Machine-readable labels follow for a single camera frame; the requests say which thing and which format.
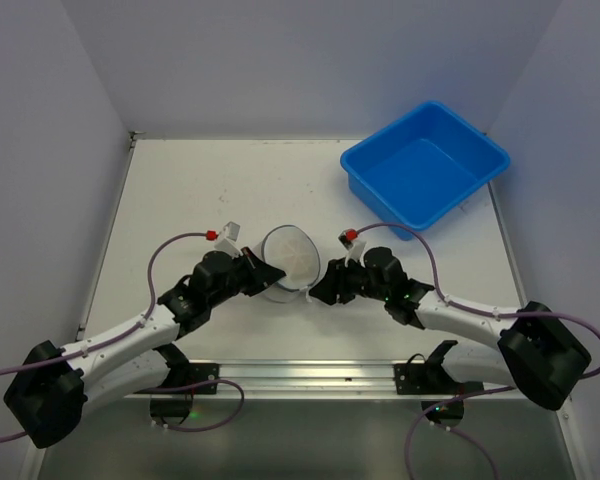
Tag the white mesh laundry bag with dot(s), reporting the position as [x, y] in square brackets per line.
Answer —
[290, 249]

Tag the blue plastic tub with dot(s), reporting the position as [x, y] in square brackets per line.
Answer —
[421, 166]

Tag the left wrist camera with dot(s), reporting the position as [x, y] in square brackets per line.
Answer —
[227, 238]

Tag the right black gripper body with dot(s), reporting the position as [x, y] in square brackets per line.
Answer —
[340, 280]

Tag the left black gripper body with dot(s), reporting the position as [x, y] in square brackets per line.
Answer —
[252, 273]

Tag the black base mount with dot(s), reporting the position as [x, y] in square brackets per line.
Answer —
[181, 372]
[420, 375]

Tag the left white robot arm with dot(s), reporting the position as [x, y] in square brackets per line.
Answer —
[57, 386]

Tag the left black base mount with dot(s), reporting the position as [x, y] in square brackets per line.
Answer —
[181, 372]

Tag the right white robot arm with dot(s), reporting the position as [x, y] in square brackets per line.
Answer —
[526, 349]

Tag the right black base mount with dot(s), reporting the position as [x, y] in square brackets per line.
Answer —
[420, 375]

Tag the aluminium mounting rail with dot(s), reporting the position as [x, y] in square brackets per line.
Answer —
[305, 378]

